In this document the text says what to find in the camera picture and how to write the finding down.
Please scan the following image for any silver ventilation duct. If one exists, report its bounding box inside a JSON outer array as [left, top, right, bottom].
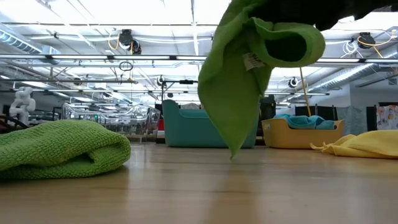
[[0, 29, 60, 56]]

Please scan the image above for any black ceiling cable reel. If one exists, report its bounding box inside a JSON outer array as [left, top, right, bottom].
[[118, 29, 142, 55], [357, 32, 376, 50]]

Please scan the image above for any floral patterned cloth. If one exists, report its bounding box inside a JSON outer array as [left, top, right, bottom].
[[376, 105, 398, 131]]

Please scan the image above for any white robot figure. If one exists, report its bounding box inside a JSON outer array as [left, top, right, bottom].
[[8, 86, 37, 126]]

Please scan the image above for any black partition panel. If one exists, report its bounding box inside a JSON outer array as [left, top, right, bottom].
[[294, 105, 339, 121]]

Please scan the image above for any black coiled cable loop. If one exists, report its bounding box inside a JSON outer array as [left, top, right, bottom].
[[118, 60, 134, 72]]

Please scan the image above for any black cabinet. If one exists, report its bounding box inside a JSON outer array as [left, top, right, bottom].
[[259, 95, 277, 138]]

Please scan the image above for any clear plastic basket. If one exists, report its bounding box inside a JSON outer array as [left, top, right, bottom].
[[61, 103, 162, 144]]

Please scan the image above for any green microfiber towel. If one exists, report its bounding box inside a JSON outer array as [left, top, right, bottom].
[[197, 0, 326, 159], [0, 119, 132, 180]]

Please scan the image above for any teal plastic basket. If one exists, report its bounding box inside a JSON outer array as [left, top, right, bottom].
[[161, 98, 259, 149]]

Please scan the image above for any blue microfiber towel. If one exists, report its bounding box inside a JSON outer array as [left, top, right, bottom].
[[273, 113, 326, 130], [315, 119, 336, 131]]

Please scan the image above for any yellow microfiber towel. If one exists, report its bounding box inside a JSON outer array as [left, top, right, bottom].
[[310, 129, 398, 159]]

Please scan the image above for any yellow hanging cord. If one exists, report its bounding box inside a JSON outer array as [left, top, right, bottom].
[[298, 67, 312, 118]]

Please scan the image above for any yellow plastic basket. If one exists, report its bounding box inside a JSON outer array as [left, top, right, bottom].
[[261, 118, 345, 149]]

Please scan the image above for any long ceiling light bar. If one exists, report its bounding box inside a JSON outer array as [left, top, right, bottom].
[[0, 54, 398, 65]]

